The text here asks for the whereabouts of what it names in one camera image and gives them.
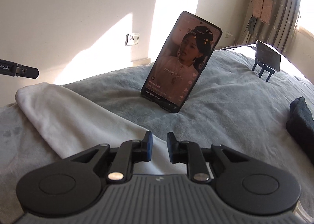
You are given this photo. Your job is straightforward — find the white Winnie sweatshirt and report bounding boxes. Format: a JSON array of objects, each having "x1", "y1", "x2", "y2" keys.
[{"x1": 15, "y1": 82, "x2": 214, "y2": 178}]

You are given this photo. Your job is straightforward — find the grey bed sheet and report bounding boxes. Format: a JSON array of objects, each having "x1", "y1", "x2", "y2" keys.
[{"x1": 1, "y1": 48, "x2": 313, "y2": 223}]

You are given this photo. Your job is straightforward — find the upright smartphone playing video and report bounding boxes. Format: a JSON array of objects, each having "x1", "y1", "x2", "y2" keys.
[{"x1": 141, "y1": 11, "x2": 223, "y2": 113}]

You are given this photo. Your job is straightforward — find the blue phone stand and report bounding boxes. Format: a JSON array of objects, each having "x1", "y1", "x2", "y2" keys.
[{"x1": 252, "y1": 59, "x2": 275, "y2": 82}]

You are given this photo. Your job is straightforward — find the folded black garment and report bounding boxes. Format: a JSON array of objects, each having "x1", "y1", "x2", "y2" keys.
[{"x1": 286, "y1": 97, "x2": 314, "y2": 164}]

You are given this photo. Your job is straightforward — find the landscape phone on stand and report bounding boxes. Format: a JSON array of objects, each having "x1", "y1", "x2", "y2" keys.
[{"x1": 256, "y1": 40, "x2": 281, "y2": 72}]

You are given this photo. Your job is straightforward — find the window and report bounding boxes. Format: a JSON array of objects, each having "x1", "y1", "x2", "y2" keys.
[{"x1": 297, "y1": 0, "x2": 314, "y2": 35}]

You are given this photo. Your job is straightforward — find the left grey star curtain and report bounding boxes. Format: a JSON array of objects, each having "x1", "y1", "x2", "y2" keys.
[{"x1": 239, "y1": 0, "x2": 300, "y2": 54}]

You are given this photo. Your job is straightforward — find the white wall socket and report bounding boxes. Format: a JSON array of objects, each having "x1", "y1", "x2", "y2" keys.
[{"x1": 125, "y1": 33, "x2": 140, "y2": 46}]

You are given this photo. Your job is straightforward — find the white charging cable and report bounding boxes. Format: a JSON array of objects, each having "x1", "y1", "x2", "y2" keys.
[{"x1": 218, "y1": 31, "x2": 257, "y2": 50}]

